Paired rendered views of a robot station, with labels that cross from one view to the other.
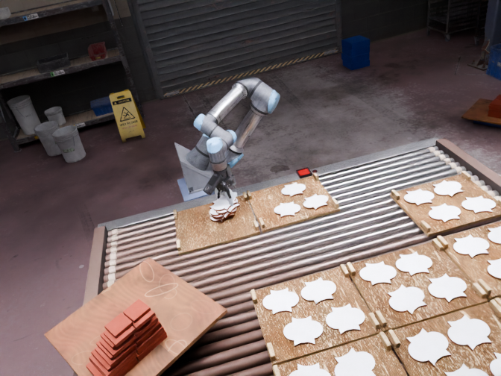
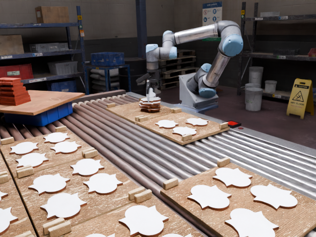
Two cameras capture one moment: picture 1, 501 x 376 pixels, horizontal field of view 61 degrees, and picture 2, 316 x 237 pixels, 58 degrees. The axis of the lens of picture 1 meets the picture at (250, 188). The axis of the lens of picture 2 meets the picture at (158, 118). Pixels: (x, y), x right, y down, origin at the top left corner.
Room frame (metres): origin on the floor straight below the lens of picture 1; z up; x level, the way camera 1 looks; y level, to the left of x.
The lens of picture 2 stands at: (0.97, -1.50, 1.47)
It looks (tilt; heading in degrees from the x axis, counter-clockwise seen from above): 18 degrees down; 62
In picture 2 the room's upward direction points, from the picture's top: 2 degrees counter-clockwise
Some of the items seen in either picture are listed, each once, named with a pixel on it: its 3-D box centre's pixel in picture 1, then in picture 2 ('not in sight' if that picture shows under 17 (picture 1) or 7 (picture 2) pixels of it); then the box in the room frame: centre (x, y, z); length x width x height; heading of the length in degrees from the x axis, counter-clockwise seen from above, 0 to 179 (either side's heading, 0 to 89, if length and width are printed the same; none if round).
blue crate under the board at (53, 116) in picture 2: not in sight; (39, 110); (1.13, 0.47, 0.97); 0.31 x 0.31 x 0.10; 41
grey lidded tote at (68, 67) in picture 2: not in sight; (63, 67); (2.03, 4.47, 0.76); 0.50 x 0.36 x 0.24; 18
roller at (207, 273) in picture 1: (309, 245); (130, 143); (1.48, -0.22, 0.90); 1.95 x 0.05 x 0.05; 97
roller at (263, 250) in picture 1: (306, 239); (138, 141); (1.53, -0.22, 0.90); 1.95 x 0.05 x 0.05; 97
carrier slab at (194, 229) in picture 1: (215, 222); (141, 110); (1.76, 0.22, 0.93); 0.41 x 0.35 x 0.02; 96
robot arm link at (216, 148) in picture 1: (216, 150); (152, 53); (1.81, 0.13, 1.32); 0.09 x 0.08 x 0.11; 147
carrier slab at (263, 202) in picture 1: (291, 201); (181, 125); (1.81, -0.20, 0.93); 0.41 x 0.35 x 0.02; 98
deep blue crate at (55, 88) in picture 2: not in sight; (61, 89); (1.95, 4.50, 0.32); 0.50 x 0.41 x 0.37; 8
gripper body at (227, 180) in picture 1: (223, 177); (154, 78); (1.81, 0.12, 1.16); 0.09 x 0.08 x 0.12; 130
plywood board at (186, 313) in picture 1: (135, 323); (31, 100); (1.10, 0.52, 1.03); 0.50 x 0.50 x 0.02; 41
